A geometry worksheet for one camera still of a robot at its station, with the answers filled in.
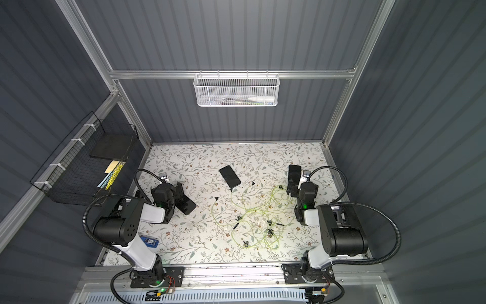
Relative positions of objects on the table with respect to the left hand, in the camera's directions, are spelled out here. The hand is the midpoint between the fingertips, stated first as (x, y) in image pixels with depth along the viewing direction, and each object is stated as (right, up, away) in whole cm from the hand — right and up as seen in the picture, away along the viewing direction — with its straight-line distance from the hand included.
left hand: (169, 184), depth 95 cm
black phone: (+30, +3, +11) cm, 32 cm away
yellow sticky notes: (-16, +10, -19) cm, 27 cm away
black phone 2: (+66, +3, +11) cm, 67 cm away
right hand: (+68, +2, -2) cm, 68 cm away
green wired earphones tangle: (+48, -13, -3) cm, 50 cm away
